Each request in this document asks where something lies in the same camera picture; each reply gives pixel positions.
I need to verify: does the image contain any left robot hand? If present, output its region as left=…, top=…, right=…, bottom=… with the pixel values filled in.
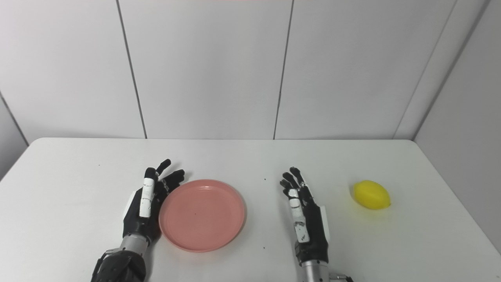
left=123, top=159, right=185, bottom=246

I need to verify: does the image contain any pink plate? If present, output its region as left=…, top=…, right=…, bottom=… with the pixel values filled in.
left=159, top=179, right=246, bottom=253

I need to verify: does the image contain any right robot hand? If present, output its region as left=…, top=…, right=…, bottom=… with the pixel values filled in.
left=279, top=167, right=330, bottom=265

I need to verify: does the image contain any yellow lemon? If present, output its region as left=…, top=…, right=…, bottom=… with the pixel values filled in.
left=353, top=180, right=391, bottom=210

